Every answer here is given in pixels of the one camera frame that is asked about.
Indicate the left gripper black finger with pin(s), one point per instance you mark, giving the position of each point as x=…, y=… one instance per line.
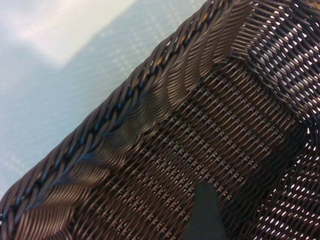
x=206, y=215

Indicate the dark brown woven basket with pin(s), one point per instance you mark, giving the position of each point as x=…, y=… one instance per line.
x=175, y=150

